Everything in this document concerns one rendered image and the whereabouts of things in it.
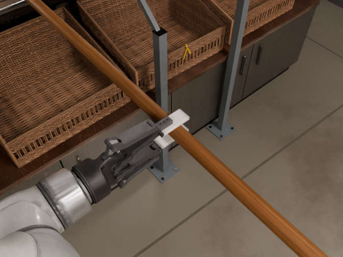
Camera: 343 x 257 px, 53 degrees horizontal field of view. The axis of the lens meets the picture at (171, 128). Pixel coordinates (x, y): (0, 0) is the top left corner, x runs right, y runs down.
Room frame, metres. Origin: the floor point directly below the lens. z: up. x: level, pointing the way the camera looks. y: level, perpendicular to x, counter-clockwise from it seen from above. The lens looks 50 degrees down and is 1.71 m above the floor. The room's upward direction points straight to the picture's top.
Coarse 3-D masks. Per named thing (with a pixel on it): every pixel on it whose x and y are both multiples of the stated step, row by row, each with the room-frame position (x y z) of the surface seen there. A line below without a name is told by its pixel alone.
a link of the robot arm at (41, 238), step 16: (0, 240) 0.15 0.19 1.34; (16, 240) 0.15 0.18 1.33; (32, 240) 0.15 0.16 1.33; (48, 240) 0.16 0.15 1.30; (64, 240) 0.18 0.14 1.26; (0, 256) 0.13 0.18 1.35; (16, 256) 0.13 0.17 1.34; (32, 256) 0.13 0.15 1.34; (48, 256) 0.14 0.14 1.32; (64, 256) 0.14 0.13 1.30; (80, 256) 0.16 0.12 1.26
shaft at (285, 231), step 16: (32, 0) 0.88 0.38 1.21; (48, 16) 0.80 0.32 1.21; (64, 32) 0.73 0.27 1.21; (80, 48) 0.67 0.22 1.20; (96, 64) 0.62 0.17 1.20; (112, 64) 0.61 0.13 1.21; (112, 80) 0.56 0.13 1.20; (128, 80) 0.55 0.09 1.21; (128, 96) 0.52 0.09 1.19; (144, 96) 0.50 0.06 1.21; (160, 112) 0.46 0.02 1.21; (176, 128) 0.42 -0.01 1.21; (192, 144) 0.38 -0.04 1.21; (208, 160) 0.35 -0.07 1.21; (224, 176) 0.31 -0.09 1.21; (240, 192) 0.28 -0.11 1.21; (256, 208) 0.25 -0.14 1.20; (272, 208) 0.25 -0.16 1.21; (272, 224) 0.23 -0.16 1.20; (288, 224) 0.22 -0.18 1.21; (288, 240) 0.20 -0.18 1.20; (304, 240) 0.20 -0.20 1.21; (304, 256) 0.18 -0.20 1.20; (320, 256) 0.18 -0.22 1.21
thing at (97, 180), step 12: (120, 156) 0.34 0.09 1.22; (72, 168) 0.32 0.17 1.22; (84, 168) 0.31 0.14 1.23; (96, 168) 0.31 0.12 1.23; (108, 168) 0.32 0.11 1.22; (84, 180) 0.29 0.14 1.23; (96, 180) 0.29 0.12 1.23; (108, 180) 0.32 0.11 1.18; (96, 192) 0.28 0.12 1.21; (108, 192) 0.29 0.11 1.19
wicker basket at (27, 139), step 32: (0, 32) 1.24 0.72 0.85; (32, 32) 1.31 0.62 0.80; (0, 64) 1.18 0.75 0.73; (64, 64) 1.33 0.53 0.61; (0, 96) 1.10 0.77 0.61; (32, 96) 1.12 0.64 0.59; (64, 96) 1.12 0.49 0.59; (96, 96) 0.99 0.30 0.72; (0, 128) 0.93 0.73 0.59; (32, 128) 0.81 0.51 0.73; (64, 128) 0.93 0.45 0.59; (32, 160) 0.77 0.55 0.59
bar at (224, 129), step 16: (0, 0) 0.97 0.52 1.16; (144, 0) 1.18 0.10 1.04; (240, 0) 1.40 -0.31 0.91; (240, 16) 1.39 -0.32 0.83; (160, 32) 1.10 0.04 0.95; (240, 32) 1.40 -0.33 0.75; (160, 48) 1.08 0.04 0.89; (160, 64) 1.08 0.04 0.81; (160, 80) 1.08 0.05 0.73; (160, 96) 1.08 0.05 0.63; (224, 96) 1.40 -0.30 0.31; (224, 112) 1.39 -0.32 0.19; (208, 128) 1.41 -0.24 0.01; (224, 128) 1.40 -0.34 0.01; (160, 160) 1.09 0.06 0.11; (160, 176) 1.05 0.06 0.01
